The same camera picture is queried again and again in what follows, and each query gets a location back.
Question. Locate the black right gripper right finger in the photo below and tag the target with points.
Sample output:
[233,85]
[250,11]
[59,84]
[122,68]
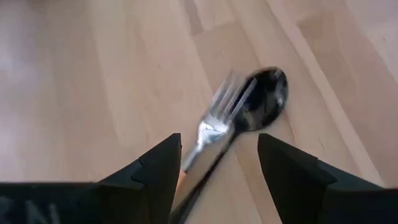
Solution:
[289,174]

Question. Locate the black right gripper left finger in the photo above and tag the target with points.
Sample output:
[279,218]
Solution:
[158,174]

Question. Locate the dark metal spoon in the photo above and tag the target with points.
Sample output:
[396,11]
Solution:
[267,99]

